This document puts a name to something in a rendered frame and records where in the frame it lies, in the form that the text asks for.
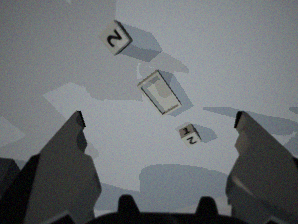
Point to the white cube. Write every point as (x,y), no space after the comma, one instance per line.
(115,37)
(189,135)

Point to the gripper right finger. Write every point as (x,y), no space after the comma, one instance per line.
(263,183)

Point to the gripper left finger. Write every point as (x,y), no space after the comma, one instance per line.
(59,185)

